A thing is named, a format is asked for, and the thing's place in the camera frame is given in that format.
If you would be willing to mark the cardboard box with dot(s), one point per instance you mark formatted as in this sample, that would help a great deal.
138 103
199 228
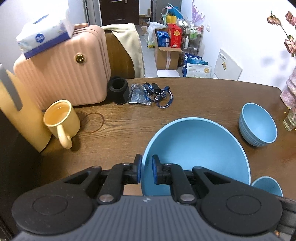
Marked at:
166 58

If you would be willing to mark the white plastic bag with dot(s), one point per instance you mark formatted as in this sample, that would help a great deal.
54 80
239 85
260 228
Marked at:
153 26

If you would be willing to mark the white stool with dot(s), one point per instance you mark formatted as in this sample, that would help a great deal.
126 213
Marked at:
167 73

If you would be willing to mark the yellow ceramic mug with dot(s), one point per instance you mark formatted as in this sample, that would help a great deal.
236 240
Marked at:
62 121

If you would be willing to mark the blue white bag stack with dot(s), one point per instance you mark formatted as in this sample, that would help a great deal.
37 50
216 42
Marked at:
194 66

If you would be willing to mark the black cylindrical cup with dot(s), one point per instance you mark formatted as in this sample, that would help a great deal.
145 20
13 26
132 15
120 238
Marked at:
118 90

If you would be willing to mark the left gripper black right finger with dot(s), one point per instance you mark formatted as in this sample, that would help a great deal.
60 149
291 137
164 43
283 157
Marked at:
225 204

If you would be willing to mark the beige cloth on chair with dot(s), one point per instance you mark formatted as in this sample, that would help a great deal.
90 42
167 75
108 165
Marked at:
130 40

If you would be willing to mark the pink wrapped vase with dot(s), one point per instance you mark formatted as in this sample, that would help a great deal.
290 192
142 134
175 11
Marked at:
288 95

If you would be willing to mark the wooden chair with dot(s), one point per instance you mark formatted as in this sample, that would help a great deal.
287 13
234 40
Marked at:
120 62

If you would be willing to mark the clear plastic packet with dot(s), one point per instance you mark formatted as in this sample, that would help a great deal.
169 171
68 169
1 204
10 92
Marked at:
137 95

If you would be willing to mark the tissue pack on suitcase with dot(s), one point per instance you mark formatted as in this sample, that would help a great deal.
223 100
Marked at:
46 32

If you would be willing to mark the pink ribbed suitcase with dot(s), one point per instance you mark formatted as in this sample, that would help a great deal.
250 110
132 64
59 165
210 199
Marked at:
77 69

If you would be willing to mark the yellow kettle with grey handle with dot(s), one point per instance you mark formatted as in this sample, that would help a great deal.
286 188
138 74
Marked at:
22 112

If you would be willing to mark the red box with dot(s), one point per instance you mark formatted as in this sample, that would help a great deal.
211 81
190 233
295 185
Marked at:
175 33

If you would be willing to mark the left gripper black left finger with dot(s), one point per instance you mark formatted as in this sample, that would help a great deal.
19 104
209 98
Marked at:
65 205

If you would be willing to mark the dark wooden door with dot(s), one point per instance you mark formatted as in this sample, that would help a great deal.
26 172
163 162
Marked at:
119 11

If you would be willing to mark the clear drinking glass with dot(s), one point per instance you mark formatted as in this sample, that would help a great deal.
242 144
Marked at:
289 121

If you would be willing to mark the large blue bowl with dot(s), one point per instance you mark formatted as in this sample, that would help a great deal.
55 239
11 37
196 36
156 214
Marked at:
191 142
268 184

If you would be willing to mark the dried pink roses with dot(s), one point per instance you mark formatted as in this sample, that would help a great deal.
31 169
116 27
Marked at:
289 39

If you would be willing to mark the small blue bowl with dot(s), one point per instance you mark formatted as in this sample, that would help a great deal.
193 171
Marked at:
257 126

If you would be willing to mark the blue box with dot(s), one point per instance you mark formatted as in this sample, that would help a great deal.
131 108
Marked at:
163 38

